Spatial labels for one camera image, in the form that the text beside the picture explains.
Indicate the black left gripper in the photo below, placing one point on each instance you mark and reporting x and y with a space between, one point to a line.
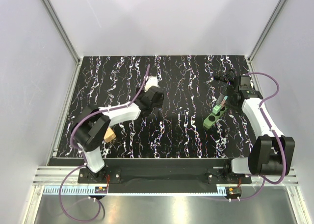
159 105

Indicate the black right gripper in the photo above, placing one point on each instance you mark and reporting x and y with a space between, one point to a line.
235 109

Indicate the green usb charger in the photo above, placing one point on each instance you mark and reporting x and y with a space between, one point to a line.
216 109

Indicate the green power strip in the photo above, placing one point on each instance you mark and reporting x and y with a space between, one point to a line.
211 119

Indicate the beige cube socket adapter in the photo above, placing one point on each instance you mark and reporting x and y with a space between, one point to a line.
109 135

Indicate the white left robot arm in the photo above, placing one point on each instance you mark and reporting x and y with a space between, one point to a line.
90 127

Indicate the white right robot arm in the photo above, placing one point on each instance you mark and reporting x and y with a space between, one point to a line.
272 152

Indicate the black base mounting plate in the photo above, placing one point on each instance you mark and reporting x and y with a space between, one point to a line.
205 170

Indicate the metal front tray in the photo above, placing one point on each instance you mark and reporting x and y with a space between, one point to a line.
271 206

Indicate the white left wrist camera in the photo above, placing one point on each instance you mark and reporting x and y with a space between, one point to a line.
150 82

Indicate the aluminium frame rail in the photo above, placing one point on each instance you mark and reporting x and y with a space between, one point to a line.
52 175

